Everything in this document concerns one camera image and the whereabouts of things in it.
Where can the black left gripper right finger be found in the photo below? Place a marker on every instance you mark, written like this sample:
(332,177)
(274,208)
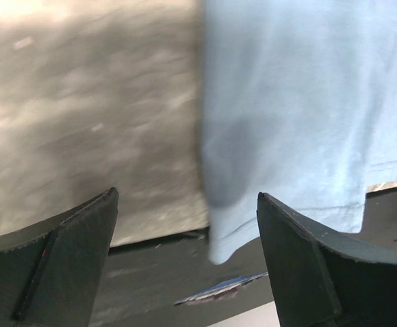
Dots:
(320,277)

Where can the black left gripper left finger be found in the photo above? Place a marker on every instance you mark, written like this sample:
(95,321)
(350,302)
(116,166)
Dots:
(50,271)

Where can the blue t shirt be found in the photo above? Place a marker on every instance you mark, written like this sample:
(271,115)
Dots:
(299,101)

